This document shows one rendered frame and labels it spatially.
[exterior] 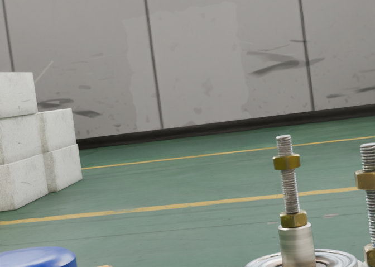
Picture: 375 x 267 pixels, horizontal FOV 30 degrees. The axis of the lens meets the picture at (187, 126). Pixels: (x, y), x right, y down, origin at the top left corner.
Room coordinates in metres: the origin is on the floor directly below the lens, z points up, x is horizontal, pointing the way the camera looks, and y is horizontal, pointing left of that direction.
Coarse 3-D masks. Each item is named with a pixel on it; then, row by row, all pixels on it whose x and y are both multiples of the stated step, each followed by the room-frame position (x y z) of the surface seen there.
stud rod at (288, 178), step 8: (280, 136) 0.46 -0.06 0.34; (288, 136) 0.45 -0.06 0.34; (280, 144) 0.45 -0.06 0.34; (288, 144) 0.45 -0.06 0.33; (280, 152) 0.46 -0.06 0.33; (288, 152) 0.45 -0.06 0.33; (288, 176) 0.45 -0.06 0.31; (288, 184) 0.45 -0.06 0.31; (296, 184) 0.46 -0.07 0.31; (288, 192) 0.45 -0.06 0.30; (296, 192) 0.45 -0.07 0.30; (288, 200) 0.45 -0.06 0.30; (296, 200) 0.46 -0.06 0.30; (288, 208) 0.46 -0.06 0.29; (296, 208) 0.45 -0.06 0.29
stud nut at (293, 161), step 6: (276, 156) 0.46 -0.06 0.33; (282, 156) 0.45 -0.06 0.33; (288, 156) 0.45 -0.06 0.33; (294, 156) 0.45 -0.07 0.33; (276, 162) 0.45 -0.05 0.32; (282, 162) 0.45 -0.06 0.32; (288, 162) 0.45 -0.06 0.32; (294, 162) 0.45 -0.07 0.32; (276, 168) 0.45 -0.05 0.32; (282, 168) 0.45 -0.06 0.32; (288, 168) 0.45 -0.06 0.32; (294, 168) 0.45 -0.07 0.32
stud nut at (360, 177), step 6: (354, 174) 0.35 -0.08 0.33; (360, 174) 0.34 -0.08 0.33; (366, 174) 0.34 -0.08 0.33; (372, 174) 0.33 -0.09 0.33; (360, 180) 0.34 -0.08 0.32; (366, 180) 0.34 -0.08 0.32; (372, 180) 0.33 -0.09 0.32; (360, 186) 0.34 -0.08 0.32; (366, 186) 0.34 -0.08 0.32; (372, 186) 0.34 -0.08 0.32
